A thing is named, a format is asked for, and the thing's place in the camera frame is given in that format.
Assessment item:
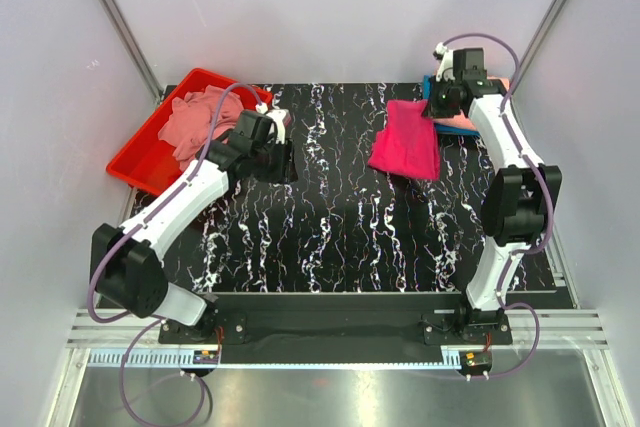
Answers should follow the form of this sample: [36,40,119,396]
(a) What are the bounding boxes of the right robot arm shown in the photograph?
[423,43,562,344]

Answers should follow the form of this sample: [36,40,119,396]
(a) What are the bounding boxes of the right aluminium frame post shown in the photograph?
[511,0,569,91]

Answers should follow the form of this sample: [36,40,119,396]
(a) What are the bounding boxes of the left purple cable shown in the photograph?
[85,81,266,426]

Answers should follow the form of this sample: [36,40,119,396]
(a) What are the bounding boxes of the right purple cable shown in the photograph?
[439,32,555,381]

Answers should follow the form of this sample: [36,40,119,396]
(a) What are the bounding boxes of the dusty pink t shirt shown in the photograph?
[158,85,244,171]

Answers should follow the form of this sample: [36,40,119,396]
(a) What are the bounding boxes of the magenta t shirt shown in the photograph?
[367,100,440,181]

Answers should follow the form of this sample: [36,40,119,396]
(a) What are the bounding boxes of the purple cable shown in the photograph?
[439,32,555,381]
[85,81,266,426]

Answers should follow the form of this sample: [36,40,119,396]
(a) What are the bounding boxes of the left aluminium frame post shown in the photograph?
[99,0,164,101]

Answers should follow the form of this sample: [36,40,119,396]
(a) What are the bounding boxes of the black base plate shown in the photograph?
[97,290,576,366]

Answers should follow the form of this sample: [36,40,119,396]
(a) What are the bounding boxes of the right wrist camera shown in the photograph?
[433,42,455,82]

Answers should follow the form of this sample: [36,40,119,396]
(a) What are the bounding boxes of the white slotted cable duct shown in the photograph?
[88,346,461,370]

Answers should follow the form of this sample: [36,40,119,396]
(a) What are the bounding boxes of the aluminium frame post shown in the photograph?
[99,0,164,101]
[511,0,569,91]

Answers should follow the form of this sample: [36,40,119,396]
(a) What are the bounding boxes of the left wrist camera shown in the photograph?
[256,103,292,144]

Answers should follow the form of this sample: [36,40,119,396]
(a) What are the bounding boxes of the red plastic bin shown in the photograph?
[105,67,273,198]

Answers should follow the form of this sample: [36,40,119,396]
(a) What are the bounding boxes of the folded salmon t shirt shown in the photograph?
[434,76,510,132]

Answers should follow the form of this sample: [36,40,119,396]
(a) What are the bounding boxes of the folded blue t shirt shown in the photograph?
[422,75,479,137]

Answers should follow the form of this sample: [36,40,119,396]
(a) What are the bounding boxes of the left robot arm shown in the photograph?
[88,109,297,343]

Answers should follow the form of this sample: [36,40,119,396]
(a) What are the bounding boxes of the black marble table mat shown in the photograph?
[163,83,494,293]

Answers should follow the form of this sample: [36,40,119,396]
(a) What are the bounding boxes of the aluminium rail profile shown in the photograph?
[67,310,169,347]

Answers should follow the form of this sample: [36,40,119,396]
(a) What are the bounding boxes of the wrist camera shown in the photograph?
[433,42,455,82]
[256,103,292,144]

